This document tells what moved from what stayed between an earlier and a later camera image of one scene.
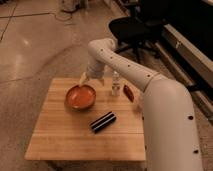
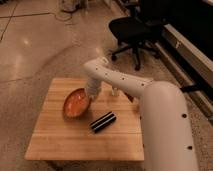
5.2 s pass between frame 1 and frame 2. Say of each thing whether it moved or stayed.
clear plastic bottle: stayed
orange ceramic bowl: moved
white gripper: moved
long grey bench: stayed
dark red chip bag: stayed
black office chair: stayed
